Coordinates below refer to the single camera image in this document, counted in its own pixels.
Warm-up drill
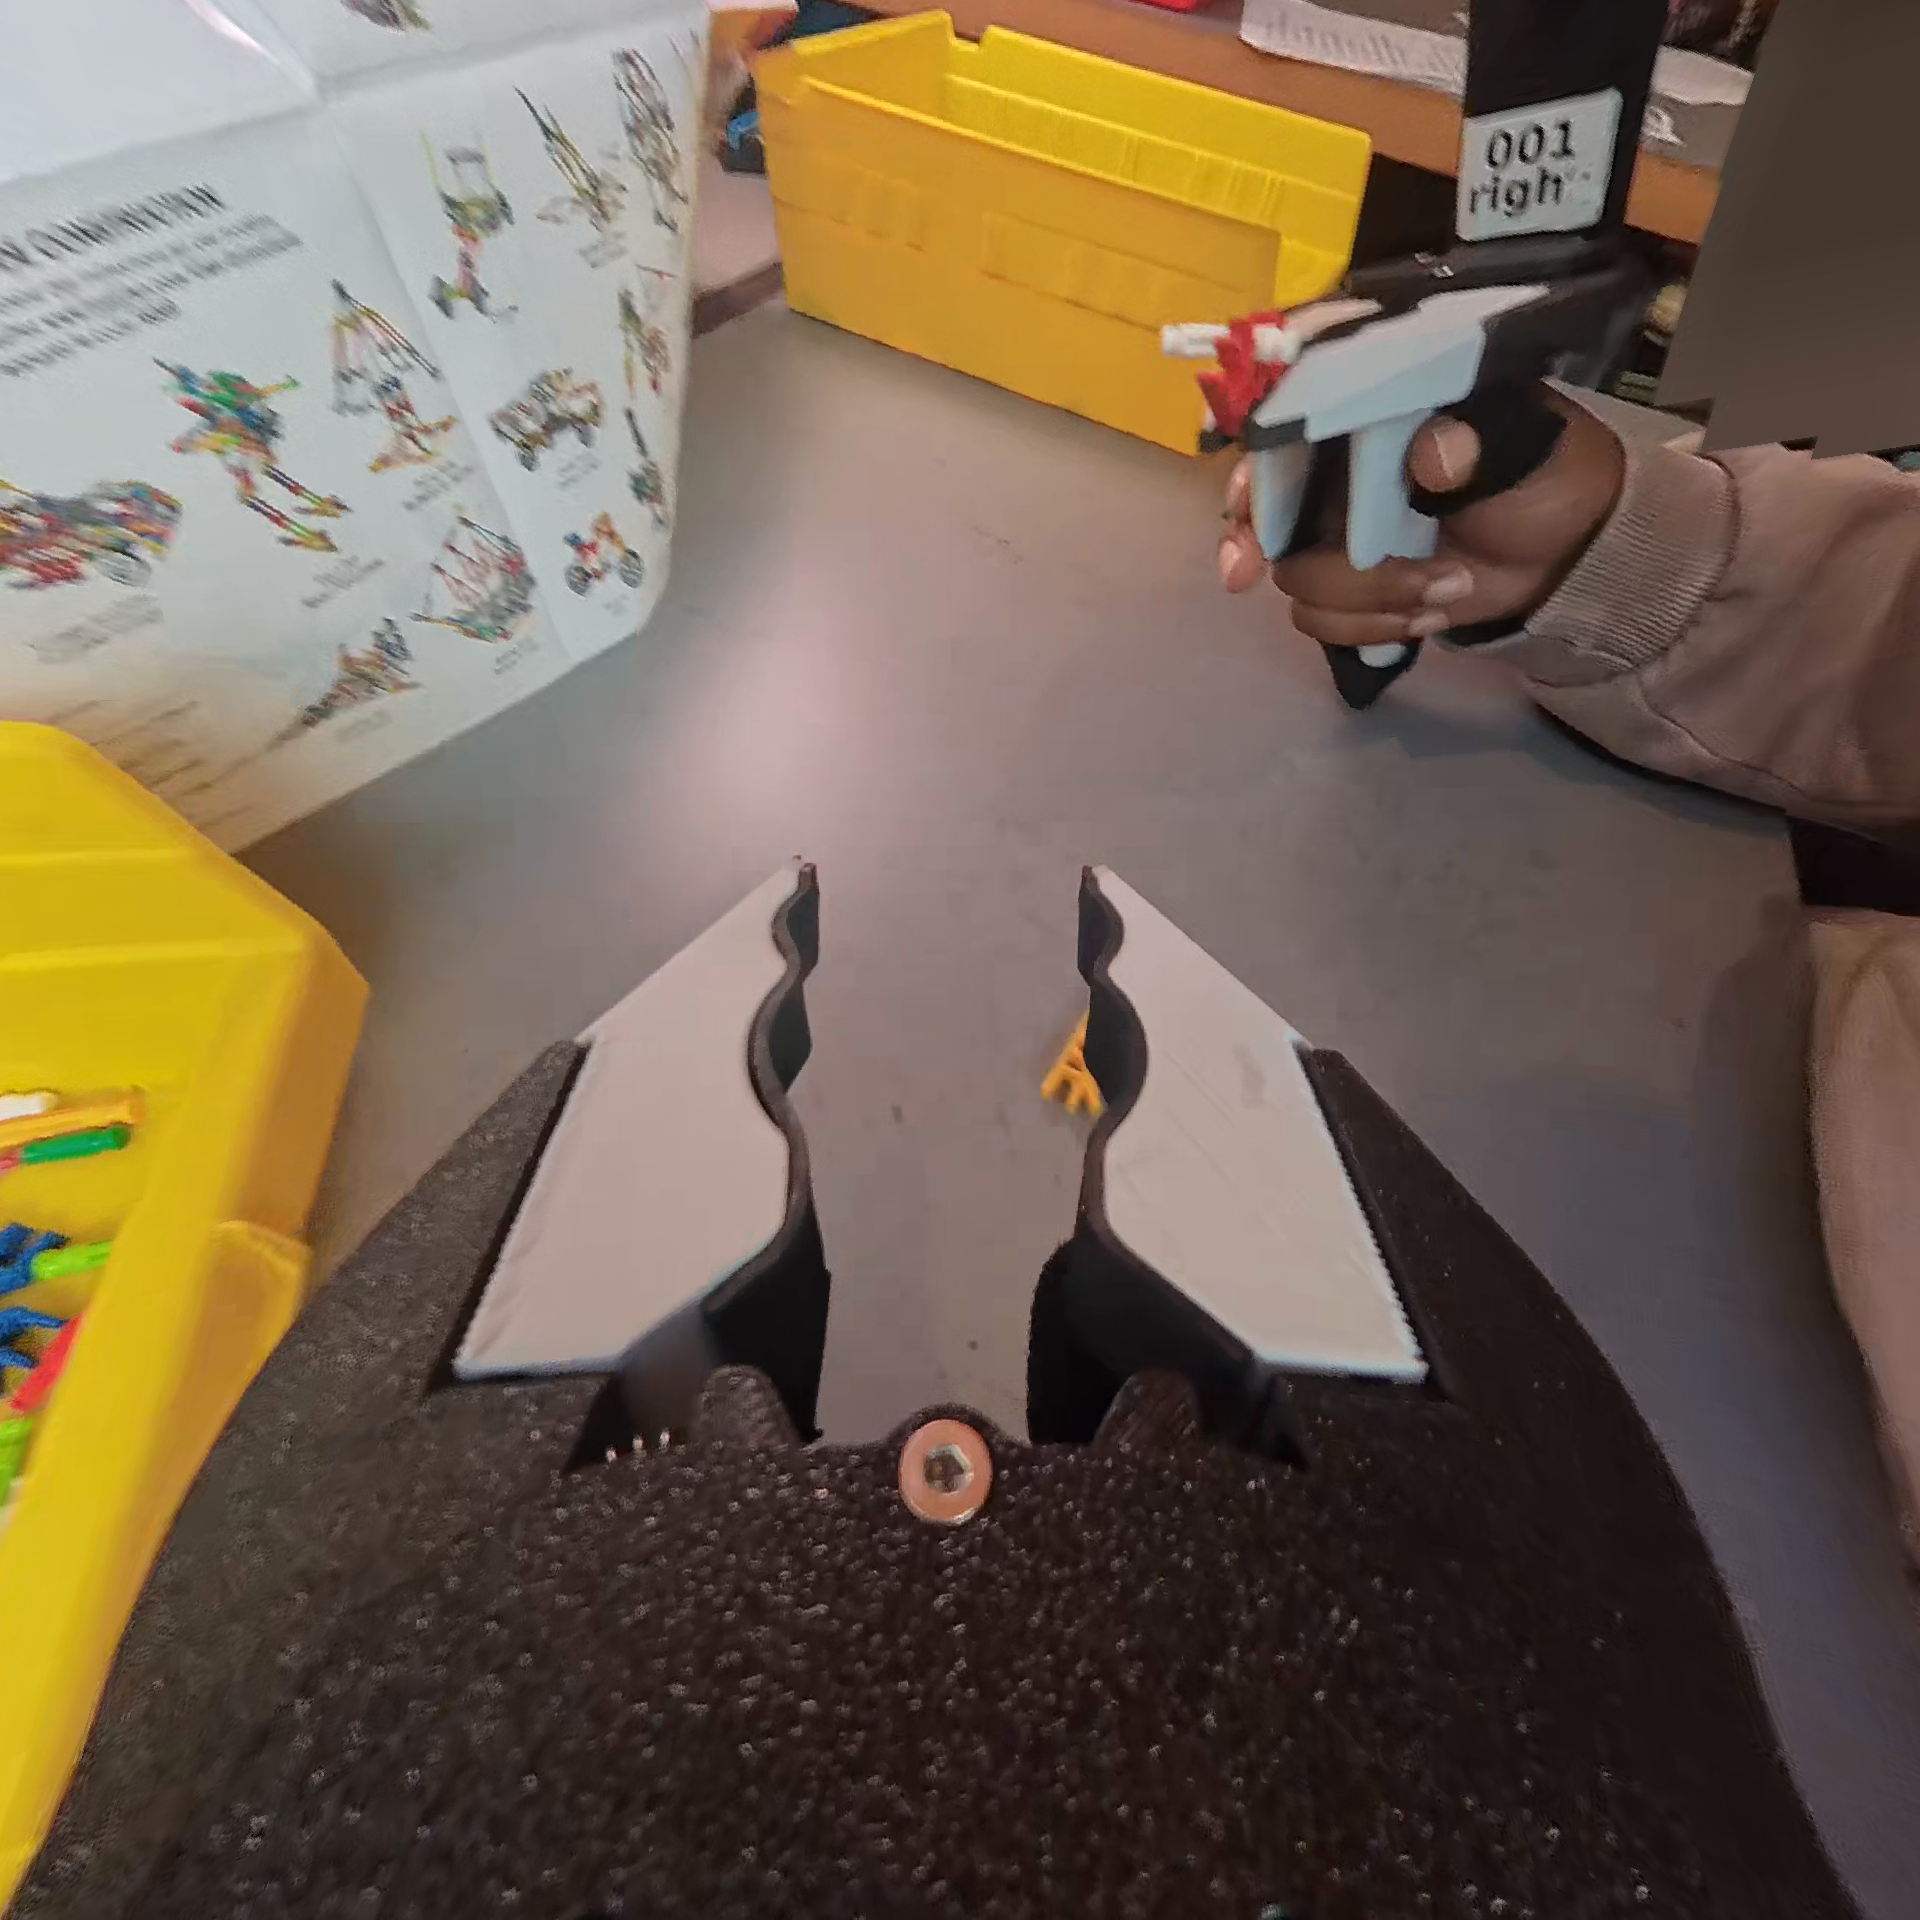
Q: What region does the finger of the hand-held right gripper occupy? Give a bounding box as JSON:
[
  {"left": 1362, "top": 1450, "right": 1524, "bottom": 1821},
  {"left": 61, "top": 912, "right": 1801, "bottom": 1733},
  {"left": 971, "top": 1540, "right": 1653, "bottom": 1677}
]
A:
[
  {"left": 1242, "top": 285, "right": 1547, "bottom": 448},
  {"left": 1285, "top": 296, "right": 1422, "bottom": 352}
]

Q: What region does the person's right forearm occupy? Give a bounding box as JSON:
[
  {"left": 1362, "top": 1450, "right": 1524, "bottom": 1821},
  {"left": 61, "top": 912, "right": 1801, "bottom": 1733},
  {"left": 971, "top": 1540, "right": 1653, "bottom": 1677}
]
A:
[{"left": 1516, "top": 435, "right": 1920, "bottom": 834}]

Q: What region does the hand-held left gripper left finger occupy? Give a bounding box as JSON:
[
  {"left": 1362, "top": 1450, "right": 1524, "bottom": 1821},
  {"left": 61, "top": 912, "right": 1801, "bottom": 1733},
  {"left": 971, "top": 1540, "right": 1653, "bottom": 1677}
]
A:
[{"left": 454, "top": 861, "right": 832, "bottom": 1450}]

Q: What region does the pile of toy pieces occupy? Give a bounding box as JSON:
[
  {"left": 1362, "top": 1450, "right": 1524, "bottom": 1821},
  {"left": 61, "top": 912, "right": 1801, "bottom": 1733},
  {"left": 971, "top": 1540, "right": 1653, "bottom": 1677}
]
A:
[{"left": 0, "top": 1083, "right": 148, "bottom": 1517}]

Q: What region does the white paper sheet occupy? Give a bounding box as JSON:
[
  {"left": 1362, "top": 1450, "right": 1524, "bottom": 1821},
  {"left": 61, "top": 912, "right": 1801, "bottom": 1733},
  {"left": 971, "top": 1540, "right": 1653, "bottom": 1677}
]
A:
[{"left": 1236, "top": 0, "right": 1478, "bottom": 97}]

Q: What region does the toy instruction sheet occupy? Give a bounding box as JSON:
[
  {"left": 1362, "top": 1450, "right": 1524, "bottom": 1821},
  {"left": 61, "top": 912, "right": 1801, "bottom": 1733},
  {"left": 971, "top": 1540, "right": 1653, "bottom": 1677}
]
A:
[{"left": 0, "top": 0, "right": 714, "bottom": 856}]

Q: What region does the yellow plastic bin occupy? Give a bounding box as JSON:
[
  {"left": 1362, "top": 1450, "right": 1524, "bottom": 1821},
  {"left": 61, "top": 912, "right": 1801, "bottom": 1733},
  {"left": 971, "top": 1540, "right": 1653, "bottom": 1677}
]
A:
[
  {"left": 750, "top": 7, "right": 1374, "bottom": 460},
  {"left": 0, "top": 721, "right": 373, "bottom": 1869}
]

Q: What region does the person's right hand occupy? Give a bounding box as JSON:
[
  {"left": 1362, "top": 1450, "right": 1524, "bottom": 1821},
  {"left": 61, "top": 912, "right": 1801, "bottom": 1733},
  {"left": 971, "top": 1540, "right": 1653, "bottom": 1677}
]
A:
[{"left": 1218, "top": 387, "right": 1632, "bottom": 653}]

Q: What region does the red toy connector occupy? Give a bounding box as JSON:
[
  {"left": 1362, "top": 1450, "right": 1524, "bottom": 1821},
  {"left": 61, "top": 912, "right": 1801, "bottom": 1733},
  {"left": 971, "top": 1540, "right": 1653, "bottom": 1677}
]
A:
[{"left": 1197, "top": 311, "right": 1297, "bottom": 453}]

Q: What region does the yellow toy connector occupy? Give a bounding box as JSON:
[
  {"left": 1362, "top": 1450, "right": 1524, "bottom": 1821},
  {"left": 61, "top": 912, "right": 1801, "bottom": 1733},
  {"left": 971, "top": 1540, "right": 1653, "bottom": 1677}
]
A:
[{"left": 1041, "top": 1012, "right": 1114, "bottom": 1115}]

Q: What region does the beige printed sweatshirt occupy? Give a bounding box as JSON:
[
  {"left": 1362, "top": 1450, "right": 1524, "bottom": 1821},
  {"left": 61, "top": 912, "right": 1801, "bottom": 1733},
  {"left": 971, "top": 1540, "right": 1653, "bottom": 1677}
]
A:
[{"left": 1797, "top": 901, "right": 1920, "bottom": 1578}]

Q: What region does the grey desk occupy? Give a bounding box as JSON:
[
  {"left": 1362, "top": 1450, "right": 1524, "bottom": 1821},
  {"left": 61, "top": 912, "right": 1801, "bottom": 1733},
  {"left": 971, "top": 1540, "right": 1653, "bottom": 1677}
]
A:
[{"left": 232, "top": 292, "right": 1920, "bottom": 1666}]

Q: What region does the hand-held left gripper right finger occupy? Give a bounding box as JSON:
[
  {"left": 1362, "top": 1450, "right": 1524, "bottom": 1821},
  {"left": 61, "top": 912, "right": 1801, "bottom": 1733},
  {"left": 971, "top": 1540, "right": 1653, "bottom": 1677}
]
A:
[{"left": 1026, "top": 865, "right": 1427, "bottom": 1460}]

